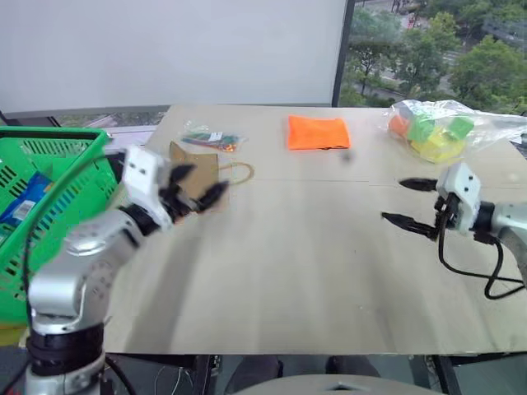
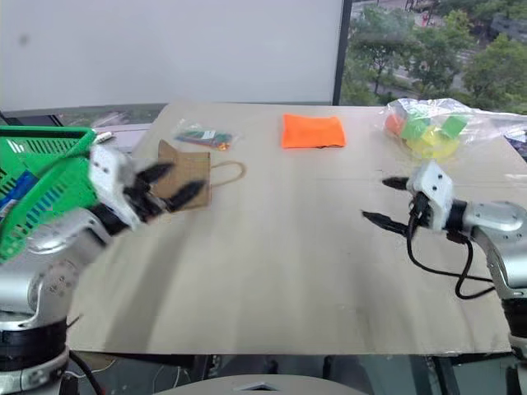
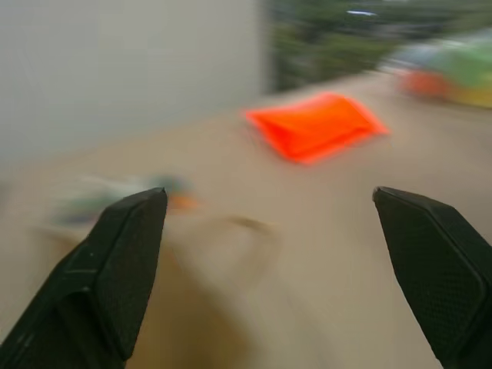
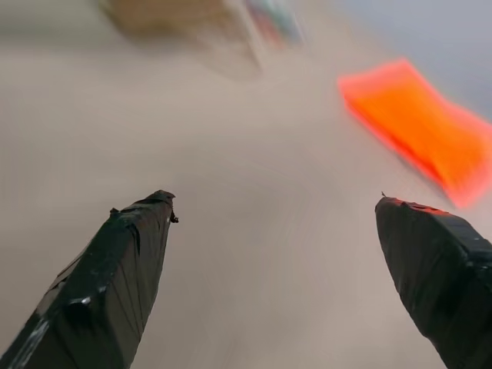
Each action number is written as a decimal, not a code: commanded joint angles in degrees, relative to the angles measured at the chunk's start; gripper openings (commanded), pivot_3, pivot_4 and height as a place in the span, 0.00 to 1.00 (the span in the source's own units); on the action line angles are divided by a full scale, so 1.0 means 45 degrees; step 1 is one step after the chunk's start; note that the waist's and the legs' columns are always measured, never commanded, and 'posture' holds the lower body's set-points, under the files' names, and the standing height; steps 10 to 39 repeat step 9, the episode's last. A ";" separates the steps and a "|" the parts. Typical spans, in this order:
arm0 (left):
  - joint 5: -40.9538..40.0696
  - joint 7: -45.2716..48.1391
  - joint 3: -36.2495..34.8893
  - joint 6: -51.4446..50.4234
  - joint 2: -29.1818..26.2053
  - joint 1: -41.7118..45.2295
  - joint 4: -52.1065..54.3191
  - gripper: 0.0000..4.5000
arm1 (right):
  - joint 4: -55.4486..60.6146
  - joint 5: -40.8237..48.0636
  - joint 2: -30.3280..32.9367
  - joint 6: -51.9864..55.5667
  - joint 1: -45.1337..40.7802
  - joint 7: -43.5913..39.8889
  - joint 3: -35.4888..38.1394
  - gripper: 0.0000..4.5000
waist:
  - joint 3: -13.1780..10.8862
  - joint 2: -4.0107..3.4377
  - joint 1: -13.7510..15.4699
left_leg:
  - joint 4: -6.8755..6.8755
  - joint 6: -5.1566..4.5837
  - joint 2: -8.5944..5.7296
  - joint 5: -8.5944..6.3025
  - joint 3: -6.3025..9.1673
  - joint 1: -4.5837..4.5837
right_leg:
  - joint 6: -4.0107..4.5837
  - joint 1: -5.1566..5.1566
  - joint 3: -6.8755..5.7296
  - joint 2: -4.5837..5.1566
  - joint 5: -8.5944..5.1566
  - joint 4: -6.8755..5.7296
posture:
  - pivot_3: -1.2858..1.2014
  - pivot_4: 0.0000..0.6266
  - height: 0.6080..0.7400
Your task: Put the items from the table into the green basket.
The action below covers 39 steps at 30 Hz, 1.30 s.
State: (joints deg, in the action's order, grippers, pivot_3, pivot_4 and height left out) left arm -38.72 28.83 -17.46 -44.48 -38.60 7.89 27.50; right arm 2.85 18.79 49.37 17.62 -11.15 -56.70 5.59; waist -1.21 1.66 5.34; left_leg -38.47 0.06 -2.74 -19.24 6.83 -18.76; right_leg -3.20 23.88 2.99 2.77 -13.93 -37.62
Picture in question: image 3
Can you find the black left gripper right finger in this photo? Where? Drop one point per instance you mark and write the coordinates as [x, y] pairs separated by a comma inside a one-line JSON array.
[[438, 276]]

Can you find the orange packet in basket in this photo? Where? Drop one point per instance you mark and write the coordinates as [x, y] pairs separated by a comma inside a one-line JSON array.
[[423, 84]]

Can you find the orange snack packet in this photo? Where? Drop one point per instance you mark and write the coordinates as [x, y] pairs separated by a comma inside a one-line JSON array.
[[315, 128]]

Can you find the white green snack packet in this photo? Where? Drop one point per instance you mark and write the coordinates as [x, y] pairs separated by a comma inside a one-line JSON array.
[[115, 198]]

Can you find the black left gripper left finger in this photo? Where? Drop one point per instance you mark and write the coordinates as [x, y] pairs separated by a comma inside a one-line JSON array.
[[104, 276]]

